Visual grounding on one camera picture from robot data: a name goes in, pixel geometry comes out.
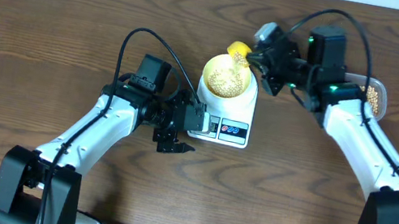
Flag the yellow measuring scoop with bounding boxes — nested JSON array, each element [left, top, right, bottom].
[[227, 41, 251, 67]]

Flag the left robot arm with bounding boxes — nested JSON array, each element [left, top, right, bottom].
[[0, 73, 211, 224]]

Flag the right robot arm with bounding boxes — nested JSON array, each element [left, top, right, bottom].
[[247, 23, 399, 224]]

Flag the yellow plastic bowl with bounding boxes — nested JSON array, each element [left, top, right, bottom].
[[203, 54, 251, 93]]

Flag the soybeans in yellow bowl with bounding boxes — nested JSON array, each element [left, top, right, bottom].
[[207, 65, 250, 98]]

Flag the white digital kitchen scale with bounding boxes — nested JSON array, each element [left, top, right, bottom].
[[187, 64, 259, 149]]

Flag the soybeans in container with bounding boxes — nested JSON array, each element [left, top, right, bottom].
[[359, 85, 381, 116]]

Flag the clear plastic container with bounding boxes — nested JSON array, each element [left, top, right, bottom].
[[345, 72, 388, 121]]

